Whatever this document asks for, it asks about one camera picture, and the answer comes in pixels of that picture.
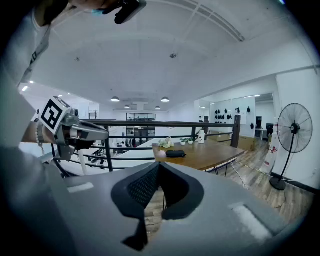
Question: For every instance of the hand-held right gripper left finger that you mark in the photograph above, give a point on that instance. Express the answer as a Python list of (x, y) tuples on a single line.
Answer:
[(100, 212)]

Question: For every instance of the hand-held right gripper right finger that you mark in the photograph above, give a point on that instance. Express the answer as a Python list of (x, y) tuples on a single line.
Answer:
[(212, 225)]

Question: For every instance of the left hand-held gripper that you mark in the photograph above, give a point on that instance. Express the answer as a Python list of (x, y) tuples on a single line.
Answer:
[(51, 115)]

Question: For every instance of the person's left forearm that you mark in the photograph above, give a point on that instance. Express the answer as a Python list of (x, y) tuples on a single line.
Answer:
[(31, 132)]

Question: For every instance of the black framed glass partition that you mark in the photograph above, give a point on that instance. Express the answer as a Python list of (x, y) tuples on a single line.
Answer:
[(141, 116)]

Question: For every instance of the pastel flower bouquet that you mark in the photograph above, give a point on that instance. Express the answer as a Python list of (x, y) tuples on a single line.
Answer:
[(166, 143)]

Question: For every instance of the small plant in white pot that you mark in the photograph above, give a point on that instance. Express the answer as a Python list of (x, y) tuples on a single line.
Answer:
[(190, 141), (183, 142)]

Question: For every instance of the white dispenser with red label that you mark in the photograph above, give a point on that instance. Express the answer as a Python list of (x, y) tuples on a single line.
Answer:
[(271, 160)]

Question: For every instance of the white bottle with penguin print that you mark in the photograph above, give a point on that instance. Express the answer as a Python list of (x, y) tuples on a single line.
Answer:
[(201, 138)]

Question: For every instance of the cardboard box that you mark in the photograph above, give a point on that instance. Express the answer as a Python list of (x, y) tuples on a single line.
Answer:
[(246, 143)]

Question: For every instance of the person's white shirt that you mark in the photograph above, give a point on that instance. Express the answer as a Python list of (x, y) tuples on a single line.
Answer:
[(17, 62)]

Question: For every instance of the black office chair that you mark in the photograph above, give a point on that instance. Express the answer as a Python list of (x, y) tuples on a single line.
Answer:
[(270, 128)]

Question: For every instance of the blue face mask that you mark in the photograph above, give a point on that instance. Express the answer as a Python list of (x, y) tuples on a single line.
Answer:
[(97, 13)]

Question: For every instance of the black standing fan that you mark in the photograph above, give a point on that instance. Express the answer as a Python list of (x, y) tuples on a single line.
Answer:
[(295, 127)]

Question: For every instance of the person's face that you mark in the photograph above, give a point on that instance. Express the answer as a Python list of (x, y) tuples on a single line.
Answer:
[(57, 10)]

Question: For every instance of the group of black wall-hung items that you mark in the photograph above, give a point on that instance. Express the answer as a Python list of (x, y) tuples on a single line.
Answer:
[(221, 117)]

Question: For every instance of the white ceiling rail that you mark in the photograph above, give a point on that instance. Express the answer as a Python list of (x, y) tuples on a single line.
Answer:
[(225, 25)]

